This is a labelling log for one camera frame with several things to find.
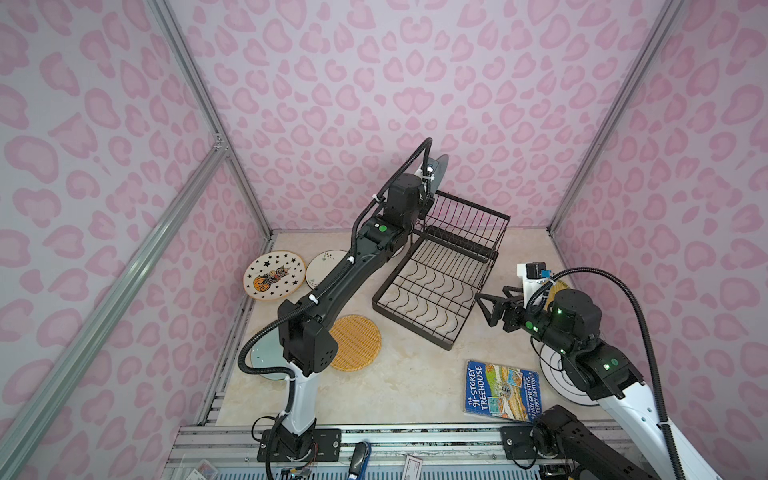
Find orange woven plate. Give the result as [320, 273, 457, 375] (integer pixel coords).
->
[330, 315, 382, 372]

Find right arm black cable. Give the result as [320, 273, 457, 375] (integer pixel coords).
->
[527, 266, 688, 480]

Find black wire dish rack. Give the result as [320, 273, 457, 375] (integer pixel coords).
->
[372, 191, 510, 351]

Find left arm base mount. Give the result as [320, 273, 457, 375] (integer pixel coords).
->
[257, 426, 342, 463]

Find large grey-green plate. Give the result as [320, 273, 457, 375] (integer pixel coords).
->
[427, 154, 449, 194]

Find light blue flower plate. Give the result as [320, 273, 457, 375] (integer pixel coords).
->
[250, 336, 287, 369]

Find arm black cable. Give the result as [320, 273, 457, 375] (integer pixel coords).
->
[237, 137, 434, 415]
[527, 266, 688, 480]

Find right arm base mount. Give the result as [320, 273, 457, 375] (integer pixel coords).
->
[499, 424, 539, 462]

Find blue treehouse book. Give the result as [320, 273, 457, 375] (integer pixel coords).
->
[463, 360, 544, 423]

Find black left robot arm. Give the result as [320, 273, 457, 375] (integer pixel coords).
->
[238, 167, 439, 462]

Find star pattern cat plate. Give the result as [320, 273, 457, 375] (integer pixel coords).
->
[243, 250, 306, 301]

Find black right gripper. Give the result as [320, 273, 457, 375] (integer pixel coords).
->
[473, 285, 576, 358]

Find blue black tool handle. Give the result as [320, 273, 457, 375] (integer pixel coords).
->
[347, 441, 371, 480]

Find yellow-green woven plate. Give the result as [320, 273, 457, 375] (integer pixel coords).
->
[547, 279, 570, 299]

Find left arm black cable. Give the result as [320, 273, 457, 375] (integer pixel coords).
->
[237, 137, 434, 415]

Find aluminium frame rail front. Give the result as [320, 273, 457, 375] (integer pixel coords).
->
[160, 423, 676, 480]

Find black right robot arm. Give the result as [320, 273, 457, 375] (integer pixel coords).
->
[475, 287, 719, 479]

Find white plate black rings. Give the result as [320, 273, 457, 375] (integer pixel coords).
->
[538, 344, 598, 407]

